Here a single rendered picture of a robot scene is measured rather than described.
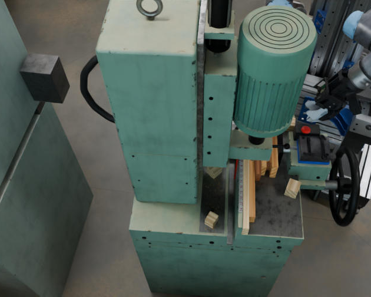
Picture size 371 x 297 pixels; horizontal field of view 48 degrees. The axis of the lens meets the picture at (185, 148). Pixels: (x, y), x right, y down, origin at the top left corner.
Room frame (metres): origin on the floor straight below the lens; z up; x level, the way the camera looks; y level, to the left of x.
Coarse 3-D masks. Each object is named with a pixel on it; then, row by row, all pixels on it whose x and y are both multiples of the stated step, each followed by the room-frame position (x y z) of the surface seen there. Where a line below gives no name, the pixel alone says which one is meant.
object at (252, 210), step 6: (252, 162) 0.73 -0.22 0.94; (252, 168) 0.71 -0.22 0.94; (252, 174) 0.68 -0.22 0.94; (252, 180) 0.66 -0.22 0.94; (252, 186) 0.64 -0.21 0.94; (252, 192) 0.62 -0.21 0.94; (252, 198) 0.60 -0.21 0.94; (252, 204) 0.57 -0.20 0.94; (252, 210) 0.55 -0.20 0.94; (252, 216) 0.53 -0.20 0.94
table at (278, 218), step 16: (288, 176) 0.69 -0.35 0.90; (256, 192) 0.64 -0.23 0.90; (272, 192) 0.64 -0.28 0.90; (256, 208) 0.58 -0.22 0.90; (272, 208) 0.58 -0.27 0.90; (288, 208) 0.58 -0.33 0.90; (256, 224) 0.53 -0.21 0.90; (272, 224) 0.52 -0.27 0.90; (288, 224) 0.52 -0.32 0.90; (240, 240) 0.49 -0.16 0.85; (256, 240) 0.49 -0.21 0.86; (272, 240) 0.48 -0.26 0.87; (288, 240) 0.47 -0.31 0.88
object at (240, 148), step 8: (232, 136) 0.75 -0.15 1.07; (240, 136) 0.75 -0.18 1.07; (248, 136) 0.75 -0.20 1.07; (232, 144) 0.72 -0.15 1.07; (240, 144) 0.72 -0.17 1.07; (248, 144) 0.72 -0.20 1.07; (264, 144) 0.71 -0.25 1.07; (272, 144) 0.72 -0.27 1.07; (232, 152) 0.71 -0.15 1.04; (240, 152) 0.71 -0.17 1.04; (248, 152) 0.71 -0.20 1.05; (256, 152) 0.70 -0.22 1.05; (264, 152) 0.70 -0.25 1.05; (264, 160) 0.70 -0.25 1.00
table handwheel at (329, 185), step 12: (336, 156) 0.82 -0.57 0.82; (348, 156) 0.74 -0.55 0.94; (336, 168) 0.80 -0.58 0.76; (336, 180) 0.71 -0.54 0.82; (348, 180) 0.70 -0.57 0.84; (336, 192) 0.67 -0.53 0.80; (348, 192) 0.66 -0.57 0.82; (336, 204) 0.68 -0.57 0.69; (336, 216) 0.62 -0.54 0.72; (348, 216) 0.56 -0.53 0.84
